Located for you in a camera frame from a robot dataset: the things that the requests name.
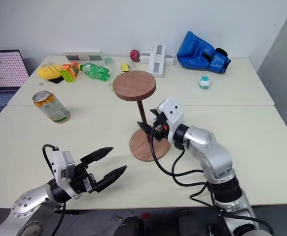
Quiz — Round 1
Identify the wooden pole with round disc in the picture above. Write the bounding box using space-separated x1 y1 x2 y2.
112 70 157 144

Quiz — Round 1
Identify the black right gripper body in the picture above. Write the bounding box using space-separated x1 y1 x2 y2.
152 112 171 143

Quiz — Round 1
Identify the red round toy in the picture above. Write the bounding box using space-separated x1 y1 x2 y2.
129 49 141 62

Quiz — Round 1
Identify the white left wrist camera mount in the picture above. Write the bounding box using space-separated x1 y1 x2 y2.
51 149 82 199

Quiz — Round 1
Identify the open laptop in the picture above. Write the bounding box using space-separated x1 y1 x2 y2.
0 49 30 124

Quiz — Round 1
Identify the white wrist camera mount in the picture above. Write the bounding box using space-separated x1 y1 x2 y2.
51 149 82 199
157 96 185 144

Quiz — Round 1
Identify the orange and green toy block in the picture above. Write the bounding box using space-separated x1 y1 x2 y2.
59 61 81 83

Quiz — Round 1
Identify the round wooden base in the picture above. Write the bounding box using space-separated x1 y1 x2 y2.
129 128 171 162

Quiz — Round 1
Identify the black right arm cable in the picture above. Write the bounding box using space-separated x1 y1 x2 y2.
150 125 216 205

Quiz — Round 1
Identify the blue boxing glove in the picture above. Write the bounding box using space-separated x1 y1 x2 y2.
176 30 232 74

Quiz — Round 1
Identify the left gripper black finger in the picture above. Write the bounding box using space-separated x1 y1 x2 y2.
80 147 115 168
93 165 128 194

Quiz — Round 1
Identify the yellow plush toy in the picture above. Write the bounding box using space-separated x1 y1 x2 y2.
37 64 64 80

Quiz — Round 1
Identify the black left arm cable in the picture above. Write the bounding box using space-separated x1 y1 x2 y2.
42 144 60 178

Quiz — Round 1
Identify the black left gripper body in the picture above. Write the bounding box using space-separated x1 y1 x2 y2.
69 162 98 195

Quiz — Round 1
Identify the small teal white gadget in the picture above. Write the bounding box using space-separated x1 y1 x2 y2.
198 75 211 90

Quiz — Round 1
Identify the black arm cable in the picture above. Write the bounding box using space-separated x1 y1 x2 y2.
42 144 60 178
150 125 216 205

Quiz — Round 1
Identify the long white box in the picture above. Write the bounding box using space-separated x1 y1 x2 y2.
62 48 103 62

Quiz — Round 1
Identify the clear plastic cup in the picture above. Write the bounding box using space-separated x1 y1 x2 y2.
104 57 115 71

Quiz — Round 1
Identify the orange green drink can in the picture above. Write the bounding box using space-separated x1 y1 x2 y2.
32 90 71 123

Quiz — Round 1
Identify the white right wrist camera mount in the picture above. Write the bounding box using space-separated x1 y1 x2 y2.
157 96 185 144

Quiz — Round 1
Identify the green plastic bottle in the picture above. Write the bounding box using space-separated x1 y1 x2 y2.
79 62 111 82

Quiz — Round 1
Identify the white box with grey windows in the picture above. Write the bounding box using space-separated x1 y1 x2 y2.
146 44 168 78
139 50 175 66

